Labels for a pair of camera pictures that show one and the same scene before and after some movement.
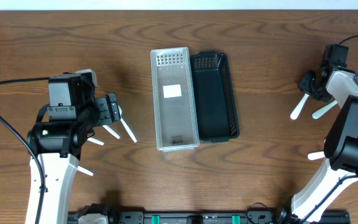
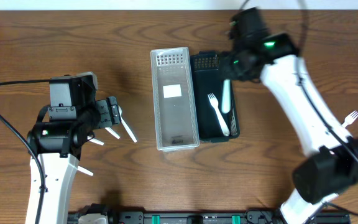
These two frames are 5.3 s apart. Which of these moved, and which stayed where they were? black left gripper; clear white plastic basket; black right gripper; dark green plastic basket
Moved: black right gripper
Stayed: black left gripper; clear white plastic basket; dark green plastic basket
